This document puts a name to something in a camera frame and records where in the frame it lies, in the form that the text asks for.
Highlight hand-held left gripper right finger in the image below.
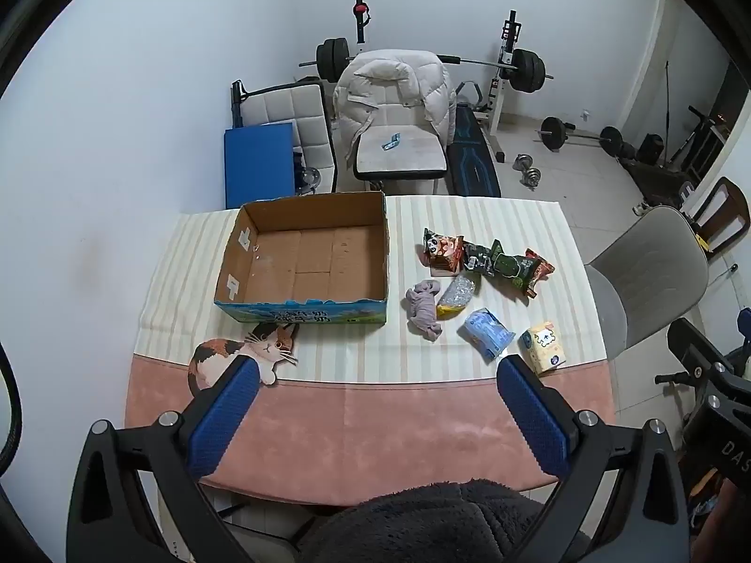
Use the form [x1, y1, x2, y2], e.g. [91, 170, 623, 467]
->
[496, 354, 690, 563]

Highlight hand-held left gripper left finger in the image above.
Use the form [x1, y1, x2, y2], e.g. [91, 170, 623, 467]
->
[66, 357, 262, 563]

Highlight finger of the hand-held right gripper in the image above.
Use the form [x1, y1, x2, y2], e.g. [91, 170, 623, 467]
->
[733, 305, 751, 377]
[667, 317, 734, 391]

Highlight yellow tissue pack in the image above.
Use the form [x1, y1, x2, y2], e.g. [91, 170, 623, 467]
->
[517, 320, 570, 376]

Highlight blue tissue packet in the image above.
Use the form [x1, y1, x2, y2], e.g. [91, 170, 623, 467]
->
[458, 306, 516, 363]

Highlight silver and yellow packet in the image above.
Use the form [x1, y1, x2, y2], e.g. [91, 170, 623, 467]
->
[435, 274, 477, 320]

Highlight red snack packet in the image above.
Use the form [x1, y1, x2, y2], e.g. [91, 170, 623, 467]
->
[522, 249, 555, 300]

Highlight green snack packet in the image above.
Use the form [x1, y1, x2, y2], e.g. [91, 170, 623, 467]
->
[490, 249, 535, 294]

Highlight mauve sock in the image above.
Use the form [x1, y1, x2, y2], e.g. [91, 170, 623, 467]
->
[402, 280, 444, 344]

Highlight black snack packet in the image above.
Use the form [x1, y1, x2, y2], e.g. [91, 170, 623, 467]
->
[460, 239, 502, 276]

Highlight cardboard box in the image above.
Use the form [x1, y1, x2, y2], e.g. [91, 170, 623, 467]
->
[213, 190, 391, 326]

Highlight orange snack packet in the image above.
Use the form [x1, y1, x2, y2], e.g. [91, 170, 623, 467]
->
[421, 228, 464, 274]

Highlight grey shell chair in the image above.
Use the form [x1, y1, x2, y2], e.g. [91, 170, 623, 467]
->
[583, 205, 711, 361]

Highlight wooden chair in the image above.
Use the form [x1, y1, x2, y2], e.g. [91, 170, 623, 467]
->
[686, 176, 751, 256]

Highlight dark fleece garment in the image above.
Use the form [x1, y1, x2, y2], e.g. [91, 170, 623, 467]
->
[296, 478, 588, 563]

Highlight black scooter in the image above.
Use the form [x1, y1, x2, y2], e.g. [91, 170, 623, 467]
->
[669, 106, 720, 171]

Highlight chrome weight plates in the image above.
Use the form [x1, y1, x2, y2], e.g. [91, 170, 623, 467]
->
[296, 152, 322, 194]

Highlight small black barbell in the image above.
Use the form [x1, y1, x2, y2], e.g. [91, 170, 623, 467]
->
[535, 116, 626, 158]

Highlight blue board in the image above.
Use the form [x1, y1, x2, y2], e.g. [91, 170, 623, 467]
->
[223, 121, 297, 210]

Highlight black and blue weight bench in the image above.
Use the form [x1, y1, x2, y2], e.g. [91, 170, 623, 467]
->
[449, 102, 502, 197]

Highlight white cushioned chair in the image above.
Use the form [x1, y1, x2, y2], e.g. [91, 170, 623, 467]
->
[351, 126, 452, 196]

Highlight white quilted chair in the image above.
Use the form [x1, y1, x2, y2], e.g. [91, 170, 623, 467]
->
[230, 79, 338, 194]

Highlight racked black barbell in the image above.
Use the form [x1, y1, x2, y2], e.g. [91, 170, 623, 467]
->
[298, 38, 555, 95]

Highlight white puffer jacket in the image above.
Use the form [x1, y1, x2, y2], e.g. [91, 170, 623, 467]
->
[332, 50, 459, 159]

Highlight white barbell rack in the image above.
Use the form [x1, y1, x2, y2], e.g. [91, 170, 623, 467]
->
[351, 0, 524, 165]

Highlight black cable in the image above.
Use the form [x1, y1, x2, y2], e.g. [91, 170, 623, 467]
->
[0, 340, 24, 487]

